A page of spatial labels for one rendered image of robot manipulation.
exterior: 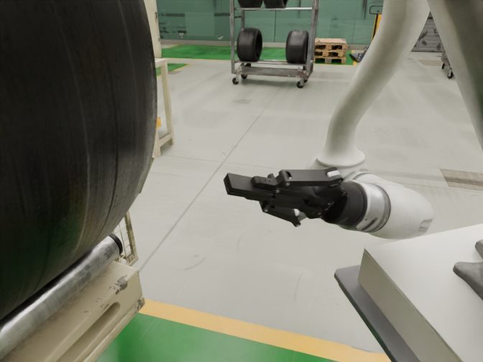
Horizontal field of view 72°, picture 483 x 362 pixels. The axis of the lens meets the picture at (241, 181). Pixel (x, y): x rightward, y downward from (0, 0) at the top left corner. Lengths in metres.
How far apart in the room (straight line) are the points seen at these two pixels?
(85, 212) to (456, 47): 0.38
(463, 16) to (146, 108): 0.30
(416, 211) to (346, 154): 0.17
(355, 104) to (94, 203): 0.49
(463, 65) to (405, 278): 0.47
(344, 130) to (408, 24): 0.23
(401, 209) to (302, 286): 1.16
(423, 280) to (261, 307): 0.99
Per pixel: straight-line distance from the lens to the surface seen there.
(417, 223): 0.69
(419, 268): 0.79
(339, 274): 0.87
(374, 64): 0.61
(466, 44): 0.40
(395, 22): 0.58
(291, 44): 5.62
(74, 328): 0.51
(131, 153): 0.33
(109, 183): 0.32
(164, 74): 3.18
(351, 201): 0.57
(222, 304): 1.64
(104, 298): 0.53
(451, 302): 0.75
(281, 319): 1.60
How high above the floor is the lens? 1.23
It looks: 28 degrees down
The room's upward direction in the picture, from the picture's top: straight up
